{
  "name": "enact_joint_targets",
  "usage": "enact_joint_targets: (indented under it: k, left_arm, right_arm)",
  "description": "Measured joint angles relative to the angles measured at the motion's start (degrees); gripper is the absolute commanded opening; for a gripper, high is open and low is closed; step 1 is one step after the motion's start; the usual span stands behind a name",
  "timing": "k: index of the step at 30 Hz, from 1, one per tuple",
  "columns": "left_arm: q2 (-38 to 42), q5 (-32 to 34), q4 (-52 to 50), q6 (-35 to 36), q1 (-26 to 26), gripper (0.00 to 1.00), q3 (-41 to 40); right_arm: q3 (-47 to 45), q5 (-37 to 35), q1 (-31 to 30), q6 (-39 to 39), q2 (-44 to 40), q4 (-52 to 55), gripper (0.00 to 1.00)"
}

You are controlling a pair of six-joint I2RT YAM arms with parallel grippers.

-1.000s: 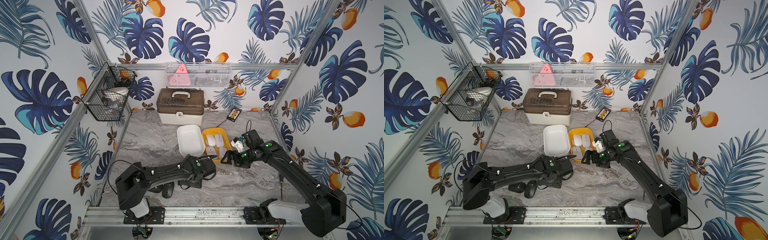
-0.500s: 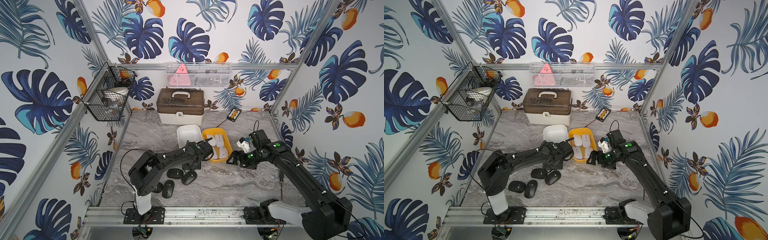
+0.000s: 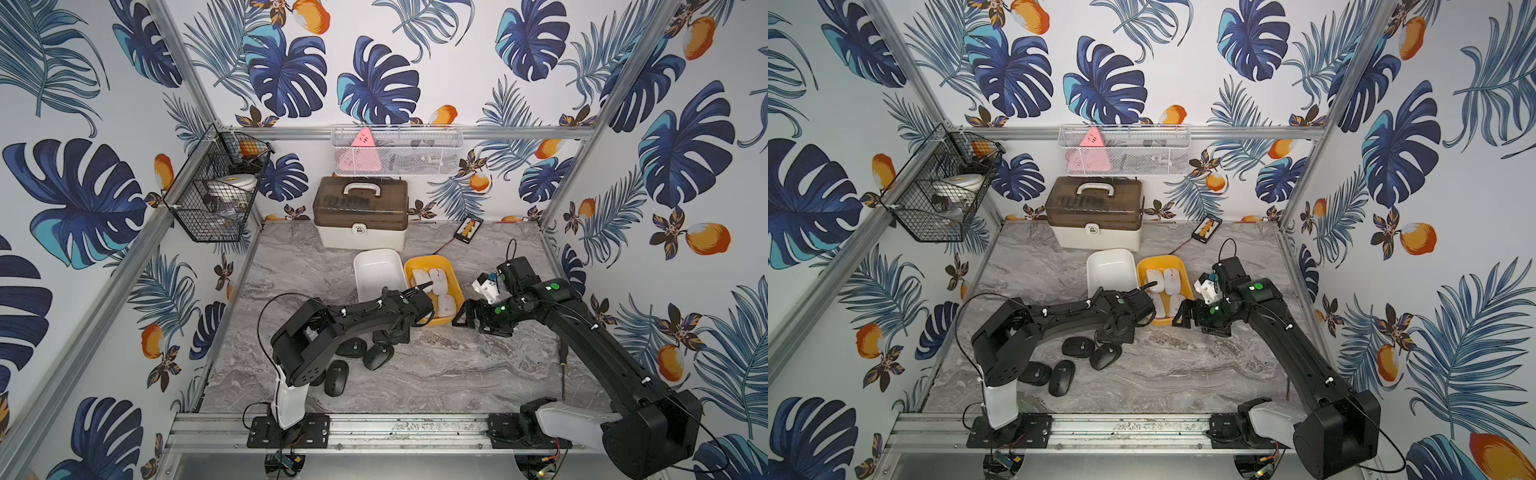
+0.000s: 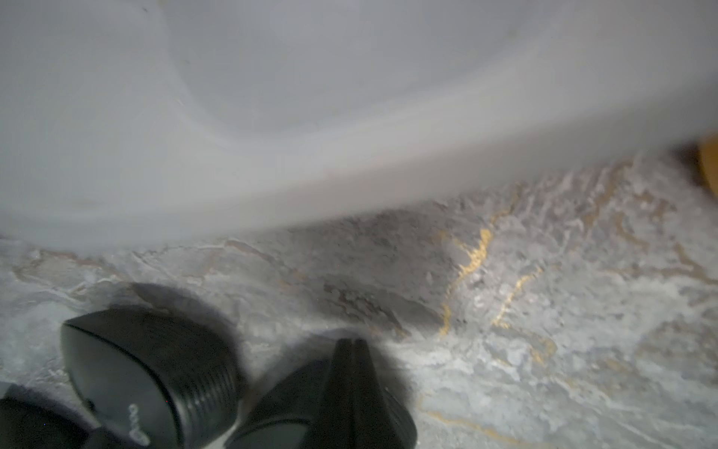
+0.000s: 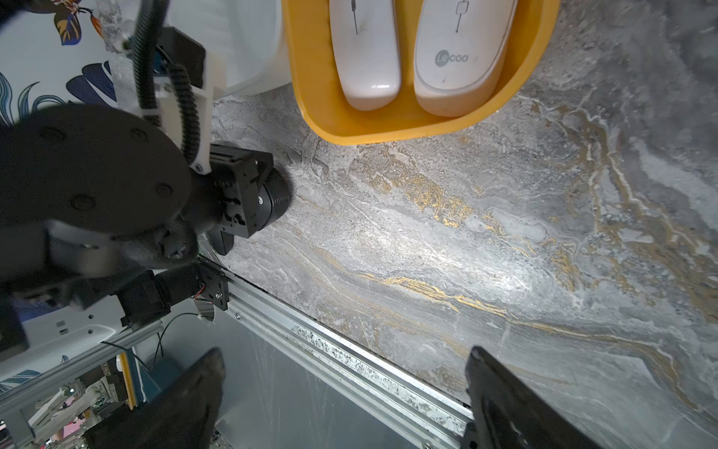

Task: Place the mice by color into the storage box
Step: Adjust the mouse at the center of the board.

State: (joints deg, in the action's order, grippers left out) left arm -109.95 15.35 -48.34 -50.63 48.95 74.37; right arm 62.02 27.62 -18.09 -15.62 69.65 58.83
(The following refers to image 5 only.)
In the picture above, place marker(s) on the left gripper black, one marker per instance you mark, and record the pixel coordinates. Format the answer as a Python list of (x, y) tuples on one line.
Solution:
[(230, 201)]

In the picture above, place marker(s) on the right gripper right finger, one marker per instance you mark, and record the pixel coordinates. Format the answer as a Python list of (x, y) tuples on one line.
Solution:
[(508, 414)]

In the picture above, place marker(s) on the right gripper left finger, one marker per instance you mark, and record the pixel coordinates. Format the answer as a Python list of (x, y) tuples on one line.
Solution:
[(183, 416)]

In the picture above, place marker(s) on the yellow storage tray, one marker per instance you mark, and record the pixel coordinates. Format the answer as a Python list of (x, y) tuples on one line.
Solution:
[(325, 109)]

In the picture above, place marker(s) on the white mouse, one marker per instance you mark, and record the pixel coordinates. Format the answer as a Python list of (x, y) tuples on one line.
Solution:
[(366, 51), (459, 53)]

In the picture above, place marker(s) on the black mouse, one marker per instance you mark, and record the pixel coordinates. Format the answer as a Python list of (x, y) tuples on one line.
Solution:
[(274, 199)]

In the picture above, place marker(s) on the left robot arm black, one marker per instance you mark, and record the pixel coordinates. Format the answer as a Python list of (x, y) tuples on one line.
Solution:
[(98, 202)]

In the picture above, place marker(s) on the white storage tray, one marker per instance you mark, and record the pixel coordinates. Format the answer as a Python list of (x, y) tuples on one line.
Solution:
[(248, 35)]

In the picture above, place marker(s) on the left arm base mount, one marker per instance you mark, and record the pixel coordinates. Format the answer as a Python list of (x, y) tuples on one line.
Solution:
[(152, 296)]

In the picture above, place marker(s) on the aluminium front rail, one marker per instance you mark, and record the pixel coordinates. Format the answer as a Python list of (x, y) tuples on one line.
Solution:
[(290, 381)]

